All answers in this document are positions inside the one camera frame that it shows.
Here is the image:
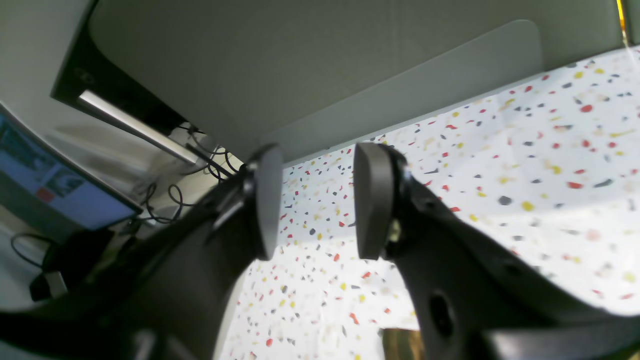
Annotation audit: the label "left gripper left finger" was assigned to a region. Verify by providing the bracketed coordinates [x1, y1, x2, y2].
[1, 145, 283, 360]

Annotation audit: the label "black cables behind table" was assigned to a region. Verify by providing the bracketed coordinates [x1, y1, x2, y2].
[10, 125, 246, 271]

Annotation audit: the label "camouflage T-shirt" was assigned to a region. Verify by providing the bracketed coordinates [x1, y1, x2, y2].
[379, 328, 426, 360]

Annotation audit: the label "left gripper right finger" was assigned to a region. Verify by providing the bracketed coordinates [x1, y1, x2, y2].
[353, 142, 640, 360]

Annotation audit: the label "computer monitor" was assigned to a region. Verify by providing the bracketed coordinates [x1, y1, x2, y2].
[0, 107, 142, 244]

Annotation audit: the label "terrazzo pattern table cloth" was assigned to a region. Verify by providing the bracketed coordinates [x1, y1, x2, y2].
[217, 46, 640, 360]

